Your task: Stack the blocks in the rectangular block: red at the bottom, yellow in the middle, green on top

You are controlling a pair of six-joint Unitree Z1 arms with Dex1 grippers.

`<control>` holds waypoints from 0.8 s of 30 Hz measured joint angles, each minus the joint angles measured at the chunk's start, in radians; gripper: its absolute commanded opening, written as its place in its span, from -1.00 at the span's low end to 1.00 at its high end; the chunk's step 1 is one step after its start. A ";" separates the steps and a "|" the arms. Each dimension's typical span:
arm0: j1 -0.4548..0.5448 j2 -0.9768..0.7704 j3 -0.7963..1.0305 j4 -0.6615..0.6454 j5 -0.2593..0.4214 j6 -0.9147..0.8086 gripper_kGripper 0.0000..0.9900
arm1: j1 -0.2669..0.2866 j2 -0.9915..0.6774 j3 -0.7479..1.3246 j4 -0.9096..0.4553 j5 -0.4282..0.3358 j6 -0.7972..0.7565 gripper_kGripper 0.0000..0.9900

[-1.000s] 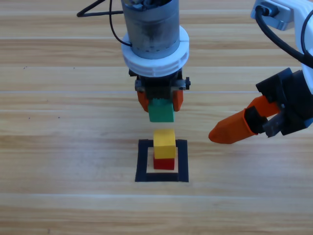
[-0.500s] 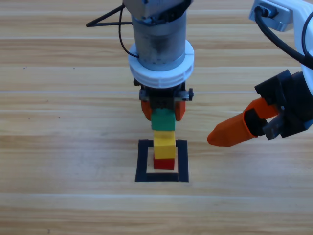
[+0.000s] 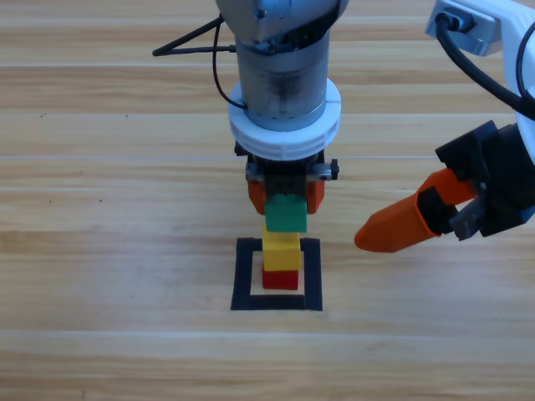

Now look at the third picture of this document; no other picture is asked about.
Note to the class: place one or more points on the yellow wooden block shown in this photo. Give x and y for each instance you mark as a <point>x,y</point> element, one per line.
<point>280,252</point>

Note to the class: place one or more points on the red wooden block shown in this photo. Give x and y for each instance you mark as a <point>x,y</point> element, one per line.
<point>280,279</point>

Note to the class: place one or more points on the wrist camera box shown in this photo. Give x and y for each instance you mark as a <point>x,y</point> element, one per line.
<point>485,29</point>

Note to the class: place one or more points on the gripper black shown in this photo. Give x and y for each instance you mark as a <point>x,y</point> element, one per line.
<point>286,175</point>
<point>505,179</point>

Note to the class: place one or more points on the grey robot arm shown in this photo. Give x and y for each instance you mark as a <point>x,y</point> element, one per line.
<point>284,83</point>

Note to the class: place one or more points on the black tape square outline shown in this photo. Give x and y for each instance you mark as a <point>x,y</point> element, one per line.
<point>241,275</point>

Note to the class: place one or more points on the green wooden block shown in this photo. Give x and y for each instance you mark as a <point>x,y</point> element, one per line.
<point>286,217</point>

